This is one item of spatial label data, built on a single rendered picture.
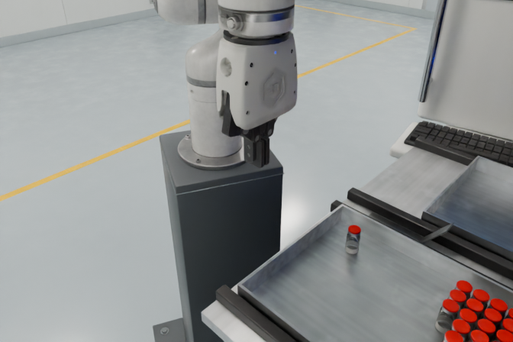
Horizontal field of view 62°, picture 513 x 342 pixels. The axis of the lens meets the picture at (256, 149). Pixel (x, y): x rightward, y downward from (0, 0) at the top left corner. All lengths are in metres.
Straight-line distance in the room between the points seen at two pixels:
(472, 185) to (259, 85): 0.61
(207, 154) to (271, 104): 0.50
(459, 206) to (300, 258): 0.34
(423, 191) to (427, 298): 0.28
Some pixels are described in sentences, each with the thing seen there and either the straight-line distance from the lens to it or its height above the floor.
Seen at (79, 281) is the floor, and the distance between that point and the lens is 2.03.
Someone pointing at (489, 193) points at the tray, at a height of 0.88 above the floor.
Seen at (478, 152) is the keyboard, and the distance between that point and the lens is 1.23.
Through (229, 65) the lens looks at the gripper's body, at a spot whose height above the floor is 1.23.
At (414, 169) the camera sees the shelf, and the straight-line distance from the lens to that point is 1.00.
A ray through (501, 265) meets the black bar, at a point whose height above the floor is 0.90.
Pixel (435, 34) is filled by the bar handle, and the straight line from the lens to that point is 1.27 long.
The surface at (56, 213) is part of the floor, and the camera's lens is 2.44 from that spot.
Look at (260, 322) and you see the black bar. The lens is 0.62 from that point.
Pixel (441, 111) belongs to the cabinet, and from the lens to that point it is 1.39.
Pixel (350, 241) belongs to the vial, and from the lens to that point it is 0.73.
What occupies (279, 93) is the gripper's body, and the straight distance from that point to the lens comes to 0.52.
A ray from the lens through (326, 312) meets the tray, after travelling 0.66.
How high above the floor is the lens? 1.39
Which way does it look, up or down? 30 degrees down
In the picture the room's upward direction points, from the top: straight up
